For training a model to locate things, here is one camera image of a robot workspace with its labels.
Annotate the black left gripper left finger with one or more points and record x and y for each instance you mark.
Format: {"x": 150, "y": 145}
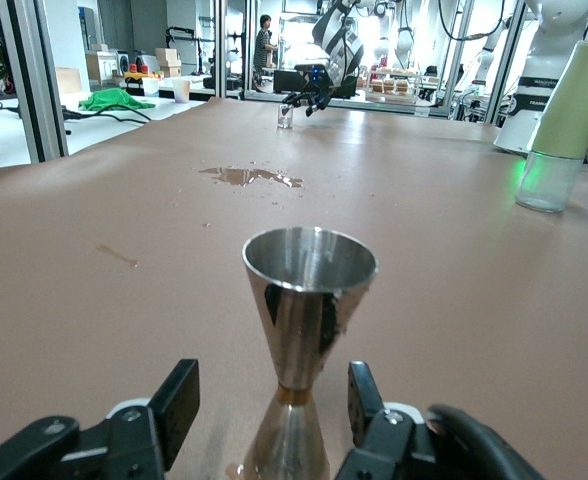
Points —
{"x": 124, "y": 440}

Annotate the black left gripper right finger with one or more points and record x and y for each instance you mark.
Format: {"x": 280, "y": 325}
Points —
{"x": 399, "y": 445}

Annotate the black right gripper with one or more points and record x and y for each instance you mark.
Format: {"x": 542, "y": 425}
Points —
{"x": 314, "y": 80}

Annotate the small clear glass cup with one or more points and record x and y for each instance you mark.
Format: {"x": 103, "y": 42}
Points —
{"x": 285, "y": 120}

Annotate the steel double jigger measuring cup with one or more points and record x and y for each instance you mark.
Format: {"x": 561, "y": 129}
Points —
{"x": 299, "y": 325}

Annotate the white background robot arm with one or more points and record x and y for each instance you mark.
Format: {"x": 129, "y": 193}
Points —
{"x": 489, "y": 45}

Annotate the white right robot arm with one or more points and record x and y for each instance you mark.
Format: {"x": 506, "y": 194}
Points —
{"x": 549, "y": 30}

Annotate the plain white paper cup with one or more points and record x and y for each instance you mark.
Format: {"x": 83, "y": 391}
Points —
{"x": 181, "y": 91}

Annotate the small white cup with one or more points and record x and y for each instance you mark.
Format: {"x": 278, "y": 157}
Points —
{"x": 150, "y": 87}

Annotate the person in striped shirt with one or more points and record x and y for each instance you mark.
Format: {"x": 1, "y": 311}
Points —
{"x": 261, "y": 50}

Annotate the rack with bread items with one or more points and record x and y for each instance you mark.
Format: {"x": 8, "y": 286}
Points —
{"x": 394, "y": 85}

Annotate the large brown liquid puddle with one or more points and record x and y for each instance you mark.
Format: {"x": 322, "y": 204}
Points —
{"x": 244, "y": 176}

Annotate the stacked cardboard boxes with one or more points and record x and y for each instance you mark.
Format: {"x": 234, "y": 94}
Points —
{"x": 168, "y": 57}

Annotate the yellow and red toy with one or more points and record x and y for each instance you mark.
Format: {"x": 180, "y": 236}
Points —
{"x": 141, "y": 74}

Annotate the green cloth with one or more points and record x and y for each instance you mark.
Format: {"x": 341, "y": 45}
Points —
{"x": 114, "y": 100}

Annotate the white side table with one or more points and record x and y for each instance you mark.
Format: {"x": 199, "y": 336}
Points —
{"x": 99, "y": 130}

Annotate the plain brown cardboard box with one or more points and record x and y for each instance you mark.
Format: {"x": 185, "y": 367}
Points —
{"x": 69, "y": 81}

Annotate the green bottle with clear base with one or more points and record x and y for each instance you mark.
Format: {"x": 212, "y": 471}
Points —
{"x": 569, "y": 110}

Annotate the aluminium frame post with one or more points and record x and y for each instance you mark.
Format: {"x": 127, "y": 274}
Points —
{"x": 29, "y": 75}
{"x": 221, "y": 50}

